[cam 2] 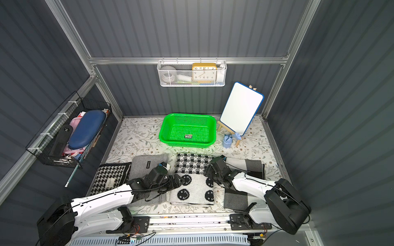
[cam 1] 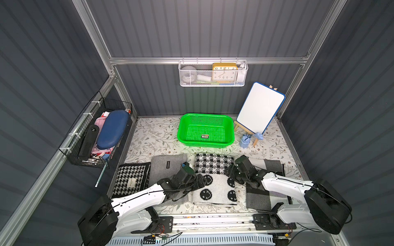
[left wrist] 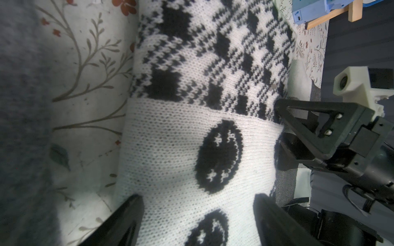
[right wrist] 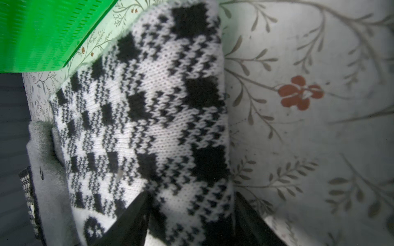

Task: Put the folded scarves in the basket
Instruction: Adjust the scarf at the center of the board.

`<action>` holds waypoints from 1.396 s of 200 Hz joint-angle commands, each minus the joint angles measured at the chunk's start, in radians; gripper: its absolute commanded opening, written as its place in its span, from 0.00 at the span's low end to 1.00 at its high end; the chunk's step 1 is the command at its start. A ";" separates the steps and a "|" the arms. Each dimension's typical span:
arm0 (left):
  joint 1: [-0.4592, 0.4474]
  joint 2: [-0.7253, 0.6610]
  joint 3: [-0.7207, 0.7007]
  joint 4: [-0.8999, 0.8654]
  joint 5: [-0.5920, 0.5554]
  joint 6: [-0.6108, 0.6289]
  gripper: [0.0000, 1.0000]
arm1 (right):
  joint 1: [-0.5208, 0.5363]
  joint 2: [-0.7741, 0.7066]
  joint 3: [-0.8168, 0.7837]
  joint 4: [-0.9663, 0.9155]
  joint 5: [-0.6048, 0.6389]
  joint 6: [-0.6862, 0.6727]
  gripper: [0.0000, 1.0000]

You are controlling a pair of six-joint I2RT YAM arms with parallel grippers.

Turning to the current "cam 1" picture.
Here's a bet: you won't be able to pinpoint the plain grey scarf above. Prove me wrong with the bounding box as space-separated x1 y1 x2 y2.
148 154 188 187

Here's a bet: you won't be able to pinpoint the smiley houndstooth knit scarf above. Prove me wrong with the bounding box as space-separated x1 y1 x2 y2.
188 153 238 207

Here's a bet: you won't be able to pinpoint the grey black checkered scarf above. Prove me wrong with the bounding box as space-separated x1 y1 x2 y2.
246 158 291 211

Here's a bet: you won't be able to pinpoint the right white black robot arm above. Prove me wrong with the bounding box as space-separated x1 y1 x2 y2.
225 155 353 235

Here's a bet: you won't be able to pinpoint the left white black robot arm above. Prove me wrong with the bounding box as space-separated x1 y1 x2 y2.
78 163 208 246

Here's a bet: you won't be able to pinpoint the green plastic basket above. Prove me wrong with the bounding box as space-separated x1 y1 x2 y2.
177 113 235 148

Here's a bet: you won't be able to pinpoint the black white houndstooth scarf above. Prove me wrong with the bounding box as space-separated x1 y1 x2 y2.
111 163 151 198

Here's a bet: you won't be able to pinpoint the pink items in basket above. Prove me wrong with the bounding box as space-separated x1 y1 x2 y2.
90 111 114 160

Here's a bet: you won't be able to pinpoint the small blue figurine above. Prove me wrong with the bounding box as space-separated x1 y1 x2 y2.
240 133 264 149

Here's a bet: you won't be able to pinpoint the yellow alarm clock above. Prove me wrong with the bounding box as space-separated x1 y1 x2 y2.
211 63 238 83

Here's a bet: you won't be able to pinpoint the white tape roll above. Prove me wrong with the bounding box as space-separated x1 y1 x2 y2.
180 66 197 84

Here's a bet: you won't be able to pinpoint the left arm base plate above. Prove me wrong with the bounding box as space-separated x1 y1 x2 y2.
131 216 174 234

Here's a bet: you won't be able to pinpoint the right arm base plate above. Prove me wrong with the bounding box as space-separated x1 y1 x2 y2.
252 213 297 231

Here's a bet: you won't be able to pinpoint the aluminium front rail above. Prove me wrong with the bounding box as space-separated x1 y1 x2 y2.
89 210 336 236

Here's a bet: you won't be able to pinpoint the small circuit board with wires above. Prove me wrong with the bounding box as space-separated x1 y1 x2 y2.
140 235 169 246

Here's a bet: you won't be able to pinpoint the white board blue frame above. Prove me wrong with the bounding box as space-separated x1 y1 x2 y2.
235 81 286 135

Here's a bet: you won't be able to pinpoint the black remote handle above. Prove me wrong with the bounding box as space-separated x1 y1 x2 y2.
78 125 99 161

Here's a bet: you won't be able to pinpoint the white wire wall basket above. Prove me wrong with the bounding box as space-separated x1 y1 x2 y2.
178 60 249 87

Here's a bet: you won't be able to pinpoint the black wire side basket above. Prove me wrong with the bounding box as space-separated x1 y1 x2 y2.
60 93 133 169

